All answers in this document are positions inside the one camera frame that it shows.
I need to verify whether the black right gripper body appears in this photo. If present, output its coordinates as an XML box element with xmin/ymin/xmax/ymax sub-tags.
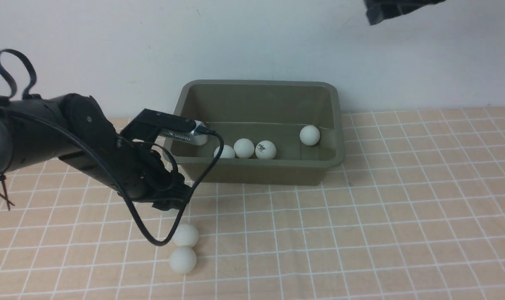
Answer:
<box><xmin>364</xmin><ymin>0</ymin><xmax>444</xmax><ymax>15</ymax></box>

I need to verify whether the white ping-pong ball bottom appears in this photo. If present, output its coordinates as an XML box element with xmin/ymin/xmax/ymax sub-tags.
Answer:
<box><xmin>168</xmin><ymin>246</ymin><xmax>197</xmax><ymax>275</ymax></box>

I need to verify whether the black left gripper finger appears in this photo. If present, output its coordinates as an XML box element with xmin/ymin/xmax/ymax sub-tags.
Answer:
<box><xmin>152</xmin><ymin>196</ymin><xmax>191</xmax><ymax>211</ymax></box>

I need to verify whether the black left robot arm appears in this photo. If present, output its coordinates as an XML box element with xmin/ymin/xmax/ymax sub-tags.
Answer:
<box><xmin>0</xmin><ymin>94</ymin><xmax>191</xmax><ymax>210</ymax></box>

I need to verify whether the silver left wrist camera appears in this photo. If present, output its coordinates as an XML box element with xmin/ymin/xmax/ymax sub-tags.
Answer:
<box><xmin>120</xmin><ymin>109</ymin><xmax>209</xmax><ymax>146</ymax></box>

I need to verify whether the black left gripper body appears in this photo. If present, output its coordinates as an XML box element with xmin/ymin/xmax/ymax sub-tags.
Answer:
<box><xmin>107</xmin><ymin>139</ymin><xmax>191</xmax><ymax>203</ymax></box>

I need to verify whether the olive green plastic bin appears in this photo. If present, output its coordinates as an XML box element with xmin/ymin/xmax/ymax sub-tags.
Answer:
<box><xmin>174</xmin><ymin>80</ymin><xmax>345</xmax><ymax>186</ymax></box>

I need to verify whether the beige grid tablecloth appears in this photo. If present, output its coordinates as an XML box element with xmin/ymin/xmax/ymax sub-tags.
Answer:
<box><xmin>0</xmin><ymin>107</ymin><xmax>505</xmax><ymax>300</ymax></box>

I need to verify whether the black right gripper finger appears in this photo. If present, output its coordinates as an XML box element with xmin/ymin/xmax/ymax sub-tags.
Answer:
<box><xmin>366</xmin><ymin>8</ymin><xmax>397</xmax><ymax>25</ymax></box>

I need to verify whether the white ping-pong ball with logo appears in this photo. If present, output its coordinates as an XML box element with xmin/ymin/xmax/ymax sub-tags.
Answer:
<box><xmin>255</xmin><ymin>140</ymin><xmax>277</xmax><ymax>160</ymax></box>

